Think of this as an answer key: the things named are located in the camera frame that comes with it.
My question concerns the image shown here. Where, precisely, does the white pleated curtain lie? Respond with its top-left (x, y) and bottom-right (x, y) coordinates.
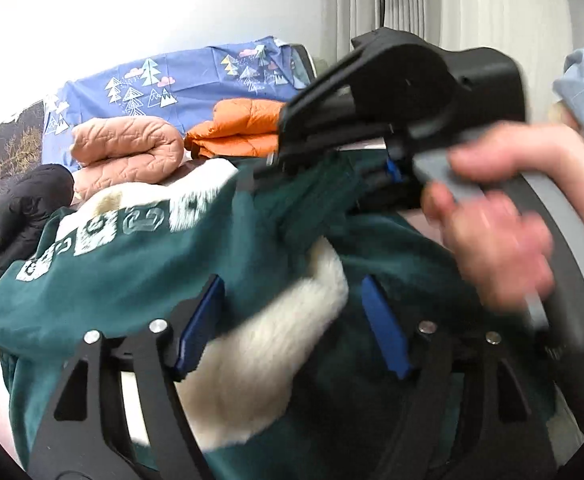
top-left (319, 0), bottom-right (584, 122)

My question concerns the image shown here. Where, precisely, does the dark purple patterned blanket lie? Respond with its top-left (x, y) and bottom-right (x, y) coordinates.
top-left (0, 101), bottom-right (45, 196)

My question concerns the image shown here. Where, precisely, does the black puffer jacket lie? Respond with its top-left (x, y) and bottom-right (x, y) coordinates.
top-left (0, 164), bottom-right (74, 278)

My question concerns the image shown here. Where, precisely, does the blue tree-print sheet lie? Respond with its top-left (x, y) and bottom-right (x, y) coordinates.
top-left (42, 36), bottom-right (316, 171)

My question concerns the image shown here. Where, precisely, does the peach quilted jacket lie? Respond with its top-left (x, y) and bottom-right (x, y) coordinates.
top-left (70, 116), bottom-right (185, 202)

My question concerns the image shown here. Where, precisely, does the orange puffer jacket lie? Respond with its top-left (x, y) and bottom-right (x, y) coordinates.
top-left (183, 98), bottom-right (284, 158)

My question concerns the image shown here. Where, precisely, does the dark green fleece sweater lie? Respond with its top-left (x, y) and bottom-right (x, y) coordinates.
top-left (0, 152), bottom-right (555, 479)

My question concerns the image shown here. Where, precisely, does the person right hand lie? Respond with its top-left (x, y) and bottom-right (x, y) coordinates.
top-left (422, 122), bottom-right (584, 311)

